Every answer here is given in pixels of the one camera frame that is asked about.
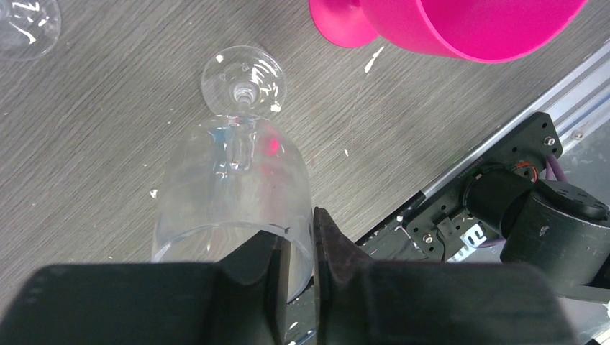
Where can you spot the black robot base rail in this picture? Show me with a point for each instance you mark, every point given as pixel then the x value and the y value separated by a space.
pixel 563 135

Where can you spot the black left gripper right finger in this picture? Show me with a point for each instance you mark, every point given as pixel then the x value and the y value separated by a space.
pixel 361 300

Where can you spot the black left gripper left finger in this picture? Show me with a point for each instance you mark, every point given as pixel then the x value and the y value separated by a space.
pixel 240 299

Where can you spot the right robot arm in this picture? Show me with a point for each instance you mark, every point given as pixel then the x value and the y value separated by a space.
pixel 552 225

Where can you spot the clear wine glass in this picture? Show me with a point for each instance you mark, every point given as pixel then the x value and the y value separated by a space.
pixel 236 174
pixel 29 29

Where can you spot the pink wine glass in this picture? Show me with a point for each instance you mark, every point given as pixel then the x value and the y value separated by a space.
pixel 480 31

